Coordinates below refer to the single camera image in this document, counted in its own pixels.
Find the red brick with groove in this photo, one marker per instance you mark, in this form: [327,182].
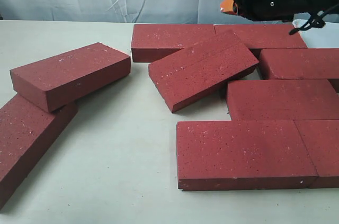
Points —
[192,73]

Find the back right red brick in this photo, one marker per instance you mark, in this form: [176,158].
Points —
[264,36]

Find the front large red brick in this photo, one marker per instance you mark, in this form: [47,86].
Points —
[242,155]

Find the white plastic tray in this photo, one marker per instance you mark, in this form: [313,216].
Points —
[326,37]

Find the front right red brick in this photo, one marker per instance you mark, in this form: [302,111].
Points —
[321,140]

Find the long red brick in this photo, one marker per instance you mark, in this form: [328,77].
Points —
[27,132]

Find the red brick with white specks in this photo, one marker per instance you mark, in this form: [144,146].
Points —
[56,81]

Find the third row red brick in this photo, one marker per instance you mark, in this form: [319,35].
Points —
[282,99]

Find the second row right brick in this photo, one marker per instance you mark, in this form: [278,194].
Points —
[310,63]

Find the back left red brick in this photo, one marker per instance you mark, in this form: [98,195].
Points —
[152,42]

